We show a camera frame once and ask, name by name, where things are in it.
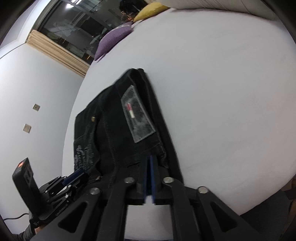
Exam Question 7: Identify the black denim pants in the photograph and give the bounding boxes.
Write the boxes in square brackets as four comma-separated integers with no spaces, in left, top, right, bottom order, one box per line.
[73,68,183,190]

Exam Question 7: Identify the left hand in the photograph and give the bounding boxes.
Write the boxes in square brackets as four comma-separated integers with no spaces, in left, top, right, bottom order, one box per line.
[35,225,45,234]

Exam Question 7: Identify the left beige curtain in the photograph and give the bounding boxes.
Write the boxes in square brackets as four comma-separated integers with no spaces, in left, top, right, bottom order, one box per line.
[26,30,90,77]

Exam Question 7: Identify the white bed mattress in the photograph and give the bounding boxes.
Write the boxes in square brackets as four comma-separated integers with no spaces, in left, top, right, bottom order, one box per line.
[61,7,296,241]

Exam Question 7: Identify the purple cushion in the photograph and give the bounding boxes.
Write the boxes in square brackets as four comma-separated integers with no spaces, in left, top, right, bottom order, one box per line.
[94,22,133,61]

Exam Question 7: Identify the dark glass window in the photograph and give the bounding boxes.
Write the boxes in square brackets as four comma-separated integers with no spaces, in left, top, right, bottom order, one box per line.
[37,0,147,64]

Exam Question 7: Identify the yellow cushion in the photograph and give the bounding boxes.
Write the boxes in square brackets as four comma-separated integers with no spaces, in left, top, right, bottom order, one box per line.
[133,2,169,23]

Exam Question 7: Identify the rolled beige duvet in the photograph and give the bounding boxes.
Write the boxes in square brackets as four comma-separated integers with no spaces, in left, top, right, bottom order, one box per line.
[156,0,277,20]

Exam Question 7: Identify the black camera box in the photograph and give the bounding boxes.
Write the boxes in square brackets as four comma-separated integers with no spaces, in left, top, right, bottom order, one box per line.
[12,158,46,216]

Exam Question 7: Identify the black cable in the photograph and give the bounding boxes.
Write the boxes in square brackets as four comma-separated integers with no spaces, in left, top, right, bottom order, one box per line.
[2,212,30,221]

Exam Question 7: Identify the wall switch plate near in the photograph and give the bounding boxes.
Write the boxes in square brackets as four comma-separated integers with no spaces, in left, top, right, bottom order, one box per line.
[23,124,32,133]

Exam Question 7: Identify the wall switch plate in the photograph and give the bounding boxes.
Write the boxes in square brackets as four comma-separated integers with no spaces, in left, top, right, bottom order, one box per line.
[23,124,32,133]
[33,104,40,111]

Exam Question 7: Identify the wall switch plate far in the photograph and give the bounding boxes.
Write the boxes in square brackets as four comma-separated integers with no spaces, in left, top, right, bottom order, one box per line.
[33,104,40,111]

